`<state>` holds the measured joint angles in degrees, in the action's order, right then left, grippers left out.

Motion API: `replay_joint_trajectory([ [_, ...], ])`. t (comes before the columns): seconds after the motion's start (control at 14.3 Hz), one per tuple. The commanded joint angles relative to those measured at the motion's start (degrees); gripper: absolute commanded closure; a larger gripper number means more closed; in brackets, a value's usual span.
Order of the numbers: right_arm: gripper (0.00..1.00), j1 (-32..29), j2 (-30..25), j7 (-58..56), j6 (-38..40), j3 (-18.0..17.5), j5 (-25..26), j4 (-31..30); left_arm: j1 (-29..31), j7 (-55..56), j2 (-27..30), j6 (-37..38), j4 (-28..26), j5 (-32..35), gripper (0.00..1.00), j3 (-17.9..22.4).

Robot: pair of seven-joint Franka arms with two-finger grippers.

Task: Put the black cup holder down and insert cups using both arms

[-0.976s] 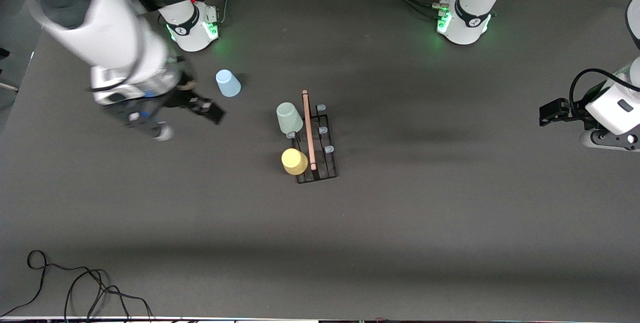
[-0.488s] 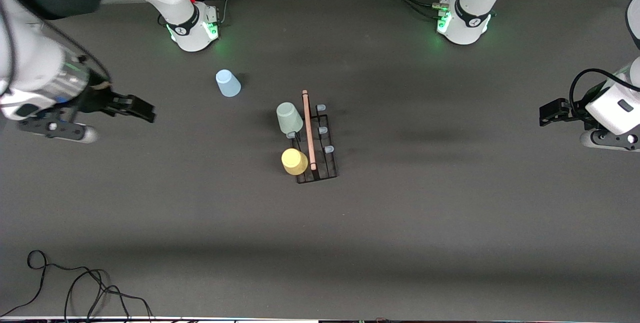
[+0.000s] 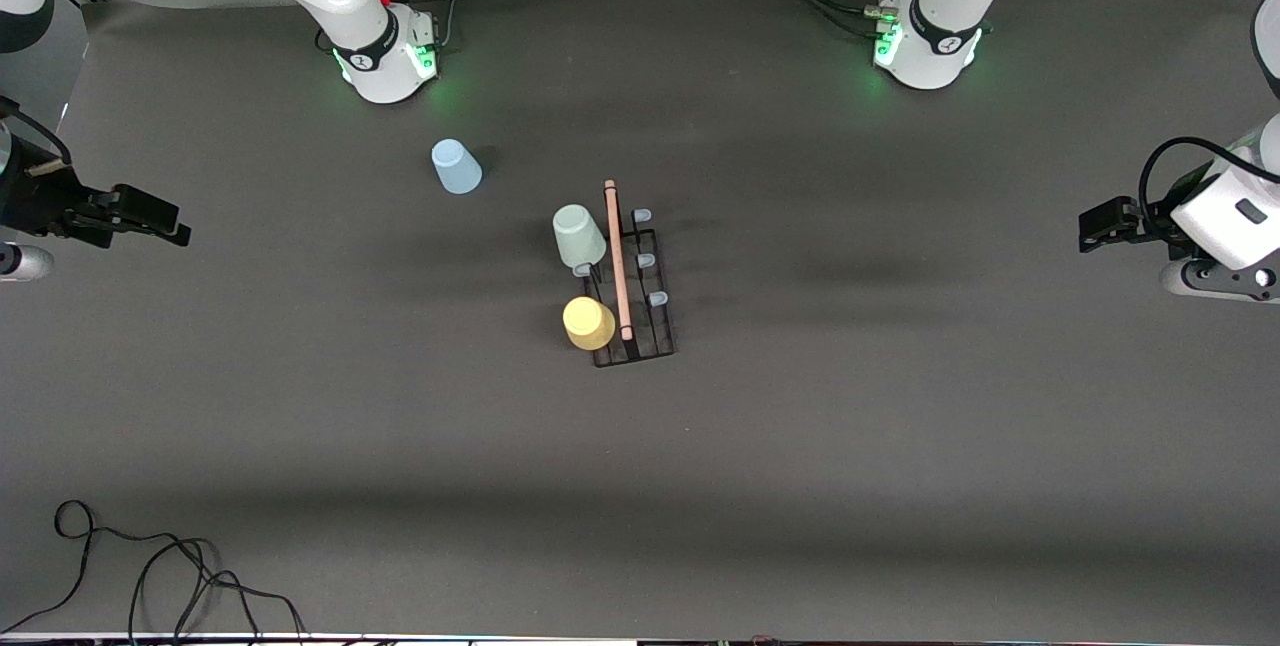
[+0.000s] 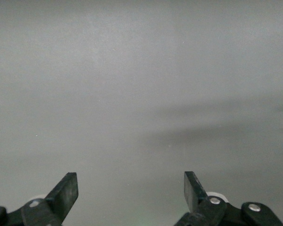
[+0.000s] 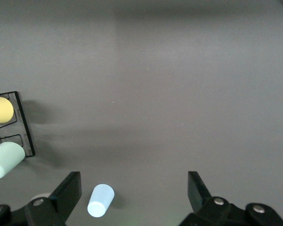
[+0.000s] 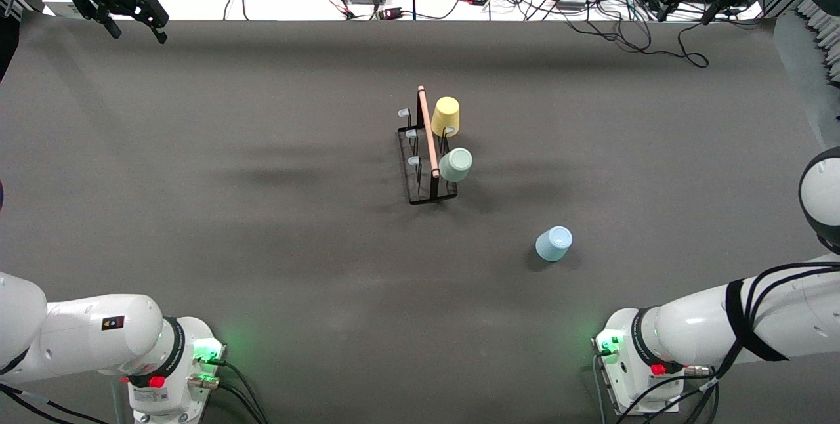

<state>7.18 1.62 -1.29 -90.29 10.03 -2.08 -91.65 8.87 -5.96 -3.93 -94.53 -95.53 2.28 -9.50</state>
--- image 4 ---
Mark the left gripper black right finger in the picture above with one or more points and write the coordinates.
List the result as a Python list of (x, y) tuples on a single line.
[(193, 195)]

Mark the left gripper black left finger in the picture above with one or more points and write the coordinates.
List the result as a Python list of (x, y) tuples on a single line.
[(63, 195)]

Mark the dark grey table cover sheet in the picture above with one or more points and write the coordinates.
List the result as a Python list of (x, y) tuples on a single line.
[(132, 94)]

